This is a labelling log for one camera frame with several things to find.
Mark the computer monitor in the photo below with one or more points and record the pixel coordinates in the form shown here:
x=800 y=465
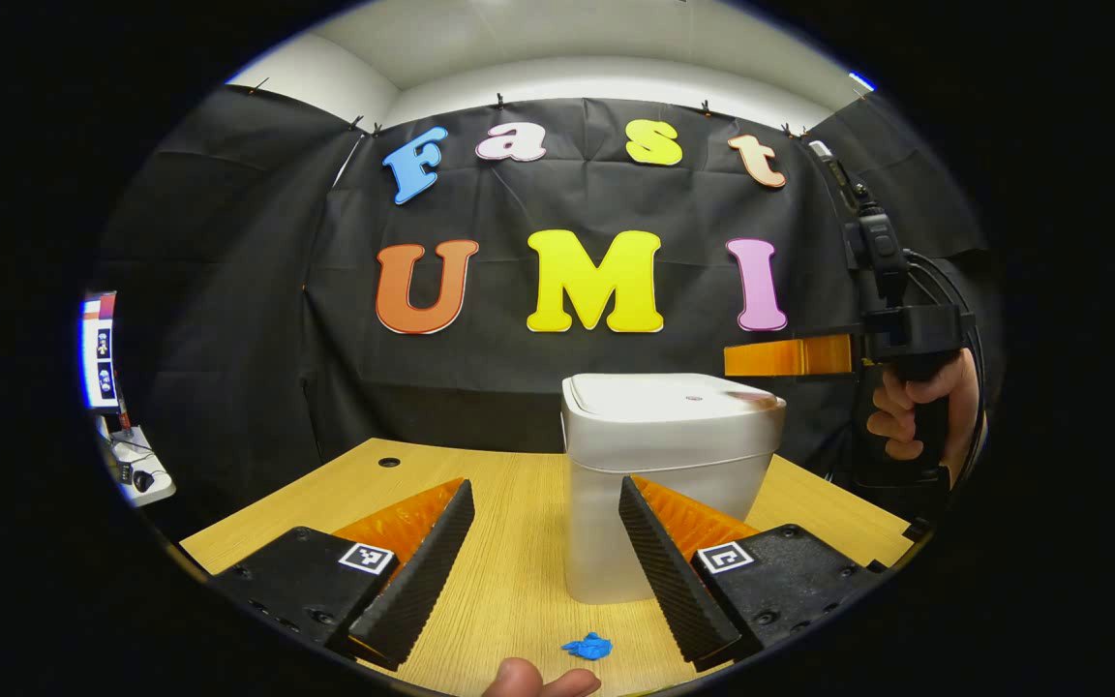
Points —
x=100 y=350

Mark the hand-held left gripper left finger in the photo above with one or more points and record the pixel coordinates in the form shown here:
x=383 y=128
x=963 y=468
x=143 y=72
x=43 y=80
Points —
x=422 y=571

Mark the wooden desktop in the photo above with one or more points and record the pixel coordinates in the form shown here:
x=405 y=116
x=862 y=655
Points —
x=519 y=542

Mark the white desktop garbage bin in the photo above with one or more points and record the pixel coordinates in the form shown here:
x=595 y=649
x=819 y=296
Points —
x=654 y=436

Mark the black computer mouse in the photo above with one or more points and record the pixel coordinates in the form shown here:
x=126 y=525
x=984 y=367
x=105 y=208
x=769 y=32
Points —
x=142 y=480

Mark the ceiling light panel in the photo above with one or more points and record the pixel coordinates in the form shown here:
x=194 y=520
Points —
x=860 y=81

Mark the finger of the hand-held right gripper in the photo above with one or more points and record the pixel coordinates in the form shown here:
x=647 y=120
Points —
x=790 y=356

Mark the black backdrop cloth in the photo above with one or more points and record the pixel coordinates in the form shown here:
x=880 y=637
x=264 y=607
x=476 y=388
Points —
x=519 y=387

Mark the blue paper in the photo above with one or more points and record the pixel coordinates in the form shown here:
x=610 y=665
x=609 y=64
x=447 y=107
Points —
x=588 y=647

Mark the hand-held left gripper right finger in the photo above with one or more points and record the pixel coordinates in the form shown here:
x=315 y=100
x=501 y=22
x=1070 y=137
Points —
x=674 y=581

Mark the white side desk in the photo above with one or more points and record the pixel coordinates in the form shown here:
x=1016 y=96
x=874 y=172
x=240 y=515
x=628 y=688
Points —
x=141 y=460

